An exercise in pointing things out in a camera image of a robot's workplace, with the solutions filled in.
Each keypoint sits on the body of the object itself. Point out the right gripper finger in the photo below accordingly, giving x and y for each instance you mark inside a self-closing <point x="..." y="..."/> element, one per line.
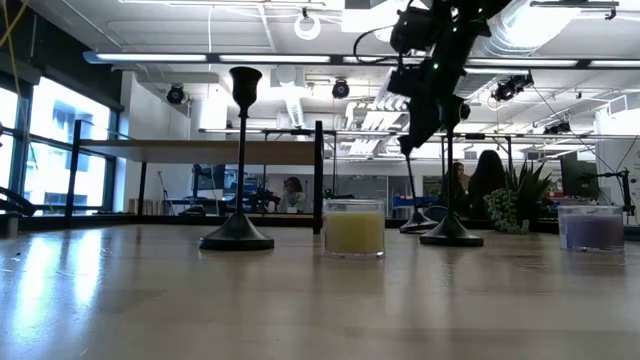
<point x="425" y="120"/>

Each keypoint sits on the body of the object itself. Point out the short black candlestick holder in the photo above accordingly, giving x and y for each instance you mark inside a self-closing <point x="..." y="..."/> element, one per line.
<point x="417" y="225"/>

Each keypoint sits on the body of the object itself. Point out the medium black candlestick holder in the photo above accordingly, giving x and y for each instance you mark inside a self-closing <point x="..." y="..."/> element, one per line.
<point x="451" y="232"/>

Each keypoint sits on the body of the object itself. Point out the yellow candle glass jar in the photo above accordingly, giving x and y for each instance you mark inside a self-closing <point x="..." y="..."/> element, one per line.
<point x="353" y="232"/>

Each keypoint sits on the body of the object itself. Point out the purple candle glass jar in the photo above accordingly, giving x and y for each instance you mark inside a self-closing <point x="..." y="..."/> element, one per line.
<point x="592" y="232"/>

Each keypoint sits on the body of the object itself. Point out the tall black candlestick holder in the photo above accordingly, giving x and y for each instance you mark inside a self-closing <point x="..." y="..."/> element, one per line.
<point x="237" y="235"/>

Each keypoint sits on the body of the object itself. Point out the background black robot arm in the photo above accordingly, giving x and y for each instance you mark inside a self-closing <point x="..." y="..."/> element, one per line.
<point x="260" y="200"/>

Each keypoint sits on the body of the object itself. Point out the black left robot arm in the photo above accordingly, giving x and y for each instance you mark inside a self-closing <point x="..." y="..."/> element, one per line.
<point x="20" y="205"/>

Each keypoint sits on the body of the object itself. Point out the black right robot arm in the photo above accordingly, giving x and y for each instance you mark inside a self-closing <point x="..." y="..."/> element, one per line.
<point x="470" y="20"/>

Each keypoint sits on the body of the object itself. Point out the white parallel ceiling pipes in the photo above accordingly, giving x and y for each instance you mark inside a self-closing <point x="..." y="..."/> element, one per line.
<point x="375" y="120"/>

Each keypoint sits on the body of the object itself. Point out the person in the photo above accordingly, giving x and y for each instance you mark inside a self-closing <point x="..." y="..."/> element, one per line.
<point x="294" y="192"/>
<point x="460" y="180"/>
<point x="487" y="180"/>

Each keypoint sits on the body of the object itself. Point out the blue storage bin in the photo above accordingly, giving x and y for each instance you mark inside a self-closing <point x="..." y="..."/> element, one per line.
<point x="400" y="201"/>

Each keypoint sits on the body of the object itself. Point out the black ceiling spotlight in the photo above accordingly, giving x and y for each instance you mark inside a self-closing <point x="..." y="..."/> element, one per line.
<point x="557" y="128"/>
<point x="340" y="89"/>
<point x="176" y="94"/>

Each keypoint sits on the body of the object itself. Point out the dark office chair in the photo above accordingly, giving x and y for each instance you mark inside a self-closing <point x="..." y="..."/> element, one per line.
<point x="440" y="209"/>

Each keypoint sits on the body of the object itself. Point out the green potted plant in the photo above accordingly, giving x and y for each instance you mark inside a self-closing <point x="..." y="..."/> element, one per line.
<point x="505" y="212"/>

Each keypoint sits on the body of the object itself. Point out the white round ceiling fixture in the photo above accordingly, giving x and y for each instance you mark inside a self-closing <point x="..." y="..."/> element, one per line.
<point x="297" y="27"/>

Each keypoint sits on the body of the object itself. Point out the black computer monitor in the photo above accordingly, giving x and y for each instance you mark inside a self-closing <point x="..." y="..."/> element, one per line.
<point x="579" y="177"/>

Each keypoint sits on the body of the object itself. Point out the long light bar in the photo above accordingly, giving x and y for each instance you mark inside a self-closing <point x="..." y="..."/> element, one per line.
<point x="150" y="57"/>

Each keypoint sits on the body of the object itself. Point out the silver ventilation duct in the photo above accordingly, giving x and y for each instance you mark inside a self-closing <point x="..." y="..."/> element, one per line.
<point x="530" y="25"/>

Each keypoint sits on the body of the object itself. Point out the wooden shelf black metal frame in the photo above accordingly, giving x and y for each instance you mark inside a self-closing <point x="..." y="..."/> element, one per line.
<point x="200" y="151"/>

